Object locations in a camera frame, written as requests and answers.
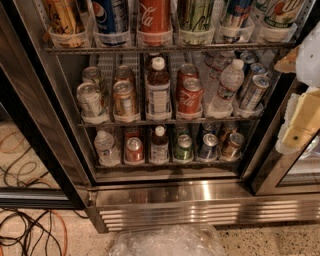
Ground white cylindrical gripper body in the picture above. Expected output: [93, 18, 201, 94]
[296, 22, 320, 88]

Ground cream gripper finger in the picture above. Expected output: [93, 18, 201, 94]
[274, 46, 299, 73]
[275, 87, 320, 155]

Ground brown tea bottle white cap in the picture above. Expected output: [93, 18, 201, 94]
[150, 125, 169, 164]

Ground silver can middle shelf right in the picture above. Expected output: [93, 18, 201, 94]
[240, 75, 270, 111]

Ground white green can top shelf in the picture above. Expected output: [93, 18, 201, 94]
[262, 0, 305, 42]

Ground clear water bottle middle shelf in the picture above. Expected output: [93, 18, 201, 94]
[207, 59, 244, 119]

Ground clear water bottle shelf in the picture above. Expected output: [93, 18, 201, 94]
[94, 130, 120, 167]
[207, 59, 244, 119]

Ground blue red can top shelf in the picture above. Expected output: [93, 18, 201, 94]
[219, 0, 253, 43]

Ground brown soda can bottom shelf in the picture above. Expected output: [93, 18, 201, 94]
[221, 132, 245, 161]

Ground blue soda can bottom shelf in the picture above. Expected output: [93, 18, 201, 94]
[197, 133, 218, 162]

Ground green soda can bottom shelf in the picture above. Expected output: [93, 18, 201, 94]
[174, 134, 193, 161]

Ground tea bottle middle shelf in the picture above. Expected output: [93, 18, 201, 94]
[146, 57, 172, 121]

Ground red coca-cola can top shelf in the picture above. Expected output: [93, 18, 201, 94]
[138, 0, 171, 46]

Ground orange can middle shelf rear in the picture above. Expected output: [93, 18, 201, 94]
[114, 65, 135, 84]

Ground orange can shelf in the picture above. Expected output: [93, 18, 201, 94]
[114, 65, 135, 84]
[113, 80, 138, 123]

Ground orange can middle shelf front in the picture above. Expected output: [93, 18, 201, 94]
[113, 80, 138, 123]

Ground red soda can bottom shelf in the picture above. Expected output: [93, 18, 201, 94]
[125, 137, 144, 164]

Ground blue pepsi can top shelf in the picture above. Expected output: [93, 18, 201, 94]
[91, 0, 129, 46]

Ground clear water bottle bottom shelf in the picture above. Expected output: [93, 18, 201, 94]
[94, 130, 120, 167]

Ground white can middle shelf rear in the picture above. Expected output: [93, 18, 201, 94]
[82, 66, 102, 89]

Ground white can middle shelf front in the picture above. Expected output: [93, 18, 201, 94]
[76, 82, 109, 124]

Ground fridge bottom grille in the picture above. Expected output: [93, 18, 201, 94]
[86, 181, 320, 233]

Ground yellow can top shelf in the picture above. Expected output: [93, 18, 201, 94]
[43, 0, 88, 49]

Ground red coca-cola can rear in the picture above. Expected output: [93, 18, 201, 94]
[177, 63, 199, 87]

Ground red coca-cola can front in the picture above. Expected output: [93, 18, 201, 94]
[177, 78, 203, 120]

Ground clear plastic bag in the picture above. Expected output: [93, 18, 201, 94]
[108, 224, 227, 256]

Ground tangled floor cables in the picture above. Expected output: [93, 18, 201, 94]
[0, 129, 89, 256]

